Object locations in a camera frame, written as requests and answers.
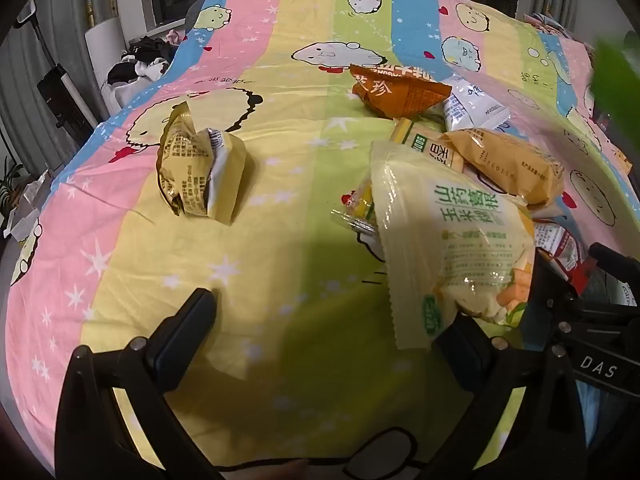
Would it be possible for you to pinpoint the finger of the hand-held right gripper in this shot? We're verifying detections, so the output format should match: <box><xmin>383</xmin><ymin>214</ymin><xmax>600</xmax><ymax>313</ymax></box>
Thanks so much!
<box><xmin>589</xmin><ymin>241</ymin><xmax>640</xmax><ymax>293</ymax></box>
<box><xmin>522</xmin><ymin>259</ymin><xmax>640</xmax><ymax>393</ymax></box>

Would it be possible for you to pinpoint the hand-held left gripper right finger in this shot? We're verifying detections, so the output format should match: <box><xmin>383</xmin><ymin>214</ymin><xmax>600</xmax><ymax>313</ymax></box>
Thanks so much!
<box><xmin>415</xmin><ymin>312</ymin><xmax>593</xmax><ymax>480</ymax></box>

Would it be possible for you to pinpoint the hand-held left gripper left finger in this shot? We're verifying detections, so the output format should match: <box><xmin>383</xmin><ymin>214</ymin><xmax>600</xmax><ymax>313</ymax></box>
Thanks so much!
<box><xmin>55</xmin><ymin>287</ymin><xmax>226</xmax><ymax>480</ymax></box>

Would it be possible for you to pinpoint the red white snack packet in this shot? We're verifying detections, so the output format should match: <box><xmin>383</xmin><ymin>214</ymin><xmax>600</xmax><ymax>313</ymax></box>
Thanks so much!
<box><xmin>530</xmin><ymin>217</ymin><xmax>596</xmax><ymax>286</ymax></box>

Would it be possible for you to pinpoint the large pale yellow snack packet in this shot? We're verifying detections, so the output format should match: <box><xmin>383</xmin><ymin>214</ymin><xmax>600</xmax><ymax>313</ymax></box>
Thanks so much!
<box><xmin>369</xmin><ymin>140</ymin><xmax>536</xmax><ymax>351</ymax></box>

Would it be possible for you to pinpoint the orange-yellow snack packet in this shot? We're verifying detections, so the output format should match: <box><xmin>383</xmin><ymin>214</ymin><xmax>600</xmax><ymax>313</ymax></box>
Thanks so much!
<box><xmin>440</xmin><ymin>127</ymin><xmax>566</xmax><ymax>206</ymax></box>

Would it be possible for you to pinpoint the gold foil snack packet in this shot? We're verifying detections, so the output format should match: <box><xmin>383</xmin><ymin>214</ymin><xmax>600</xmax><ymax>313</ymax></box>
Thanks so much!
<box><xmin>156</xmin><ymin>101</ymin><xmax>248</xmax><ymax>223</ymax></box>

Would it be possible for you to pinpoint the green box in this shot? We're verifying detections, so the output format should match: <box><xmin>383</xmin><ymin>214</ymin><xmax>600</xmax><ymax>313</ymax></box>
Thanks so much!
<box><xmin>587</xmin><ymin>32</ymin><xmax>640</xmax><ymax>131</ymax></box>

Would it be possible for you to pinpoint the yellow green snack packet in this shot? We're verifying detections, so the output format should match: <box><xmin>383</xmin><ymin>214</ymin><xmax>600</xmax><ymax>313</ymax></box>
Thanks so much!
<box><xmin>389</xmin><ymin>117</ymin><xmax>468</xmax><ymax>171</ymax></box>

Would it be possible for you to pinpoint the white blue snack packet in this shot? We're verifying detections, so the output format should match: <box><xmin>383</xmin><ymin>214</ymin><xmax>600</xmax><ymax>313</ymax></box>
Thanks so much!
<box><xmin>447</xmin><ymin>74</ymin><xmax>483</xmax><ymax>101</ymax></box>
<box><xmin>442</xmin><ymin>95</ymin><xmax>511</xmax><ymax>133</ymax></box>

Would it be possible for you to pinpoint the orange snack packet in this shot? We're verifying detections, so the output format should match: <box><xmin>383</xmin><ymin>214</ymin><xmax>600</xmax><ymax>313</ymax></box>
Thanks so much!
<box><xmin>348</xmin><ymin>62</ymin><xmax>453</xmax><ymax>121</ymax></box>

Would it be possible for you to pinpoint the white paper pile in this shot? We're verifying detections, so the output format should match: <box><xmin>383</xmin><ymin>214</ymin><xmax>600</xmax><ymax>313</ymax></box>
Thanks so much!
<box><xmin>5</xmin><ymin>170</ymin><xmax>51</xmax><ymax>241</ymax></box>

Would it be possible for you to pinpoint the striped cartoon printed bedsheet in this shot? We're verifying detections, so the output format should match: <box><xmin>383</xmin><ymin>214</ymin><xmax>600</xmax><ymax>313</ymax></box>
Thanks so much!
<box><xmin>0</xmin><ymin>0</ymin><xmax>640</xmax><ymax>480</ymax></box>

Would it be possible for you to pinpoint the potted plant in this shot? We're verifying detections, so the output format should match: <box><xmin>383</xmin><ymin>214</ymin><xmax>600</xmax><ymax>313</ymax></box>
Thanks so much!
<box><xmin>0</xmin><ymin>157</ymin><xmax>26</xmax><ymax>221</ymax></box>

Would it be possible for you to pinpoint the black stick vacuum cleaner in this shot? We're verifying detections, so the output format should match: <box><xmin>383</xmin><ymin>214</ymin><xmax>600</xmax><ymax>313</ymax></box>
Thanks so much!
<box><xmin>15</xmin><ymin>0</ymin><xmax>96</xmax><ymax>141</ymax></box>

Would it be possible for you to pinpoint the pile of clothes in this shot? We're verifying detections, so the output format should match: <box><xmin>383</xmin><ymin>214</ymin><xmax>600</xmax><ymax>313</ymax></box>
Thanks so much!
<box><xmin>102</xmin><ymin>35</ymin><xmax>176</xmax><ymax>111</ymax></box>

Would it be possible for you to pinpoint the white board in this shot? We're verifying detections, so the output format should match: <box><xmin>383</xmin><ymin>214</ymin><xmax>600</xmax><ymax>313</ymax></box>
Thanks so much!
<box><xmin>82</xmin><ymin>12</ymin><xmax>126</xmax><ymax>81</ymax></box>

